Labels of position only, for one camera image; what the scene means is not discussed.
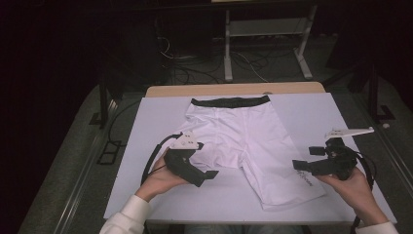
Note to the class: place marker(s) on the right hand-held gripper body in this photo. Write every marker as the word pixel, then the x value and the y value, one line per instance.
pixel 339 162

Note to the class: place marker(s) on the white metal stand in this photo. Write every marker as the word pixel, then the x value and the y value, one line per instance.
pixel 266 27

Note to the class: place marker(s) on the person's left hand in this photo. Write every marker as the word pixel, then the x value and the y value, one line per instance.
pixel 159 182

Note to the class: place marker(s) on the wooden table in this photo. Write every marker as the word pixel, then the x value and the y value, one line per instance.
pixel 227 89

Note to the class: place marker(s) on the small white round object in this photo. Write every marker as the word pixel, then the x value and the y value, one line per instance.
pixel 385 125

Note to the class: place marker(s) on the white shorts with black waistband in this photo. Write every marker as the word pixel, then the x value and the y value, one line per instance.
pixel 246 136

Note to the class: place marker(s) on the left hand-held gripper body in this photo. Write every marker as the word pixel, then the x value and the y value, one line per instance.
pixel 181 164

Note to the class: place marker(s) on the person's right hand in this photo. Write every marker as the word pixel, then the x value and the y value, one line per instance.
pixel 357 195

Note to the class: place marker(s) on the black metal stand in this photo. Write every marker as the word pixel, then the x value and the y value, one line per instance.
pixel 104 100
pixel 373 94

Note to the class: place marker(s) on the white board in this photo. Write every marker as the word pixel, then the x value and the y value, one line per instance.
pixel 156 110

